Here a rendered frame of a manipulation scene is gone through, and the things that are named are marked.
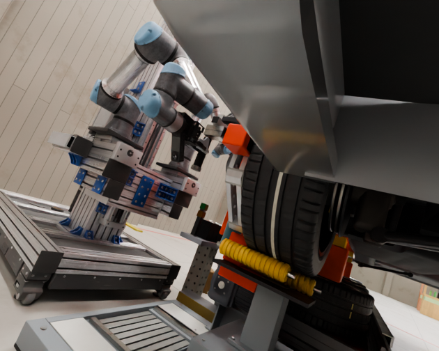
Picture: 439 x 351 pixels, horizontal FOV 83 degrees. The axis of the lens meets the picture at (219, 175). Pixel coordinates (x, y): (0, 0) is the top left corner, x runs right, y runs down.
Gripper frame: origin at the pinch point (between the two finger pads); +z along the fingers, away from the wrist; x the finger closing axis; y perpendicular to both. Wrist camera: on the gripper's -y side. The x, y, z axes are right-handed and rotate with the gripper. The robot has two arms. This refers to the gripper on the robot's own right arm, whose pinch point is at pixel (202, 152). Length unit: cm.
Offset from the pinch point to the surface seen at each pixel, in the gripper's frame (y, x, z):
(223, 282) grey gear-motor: -50, -13, 35
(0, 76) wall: 43, 332, 6
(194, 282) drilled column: -67, 22, 71
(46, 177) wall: -52, 321, 98
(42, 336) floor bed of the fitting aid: -75, 10, -26
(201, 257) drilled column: -50, 23, 69
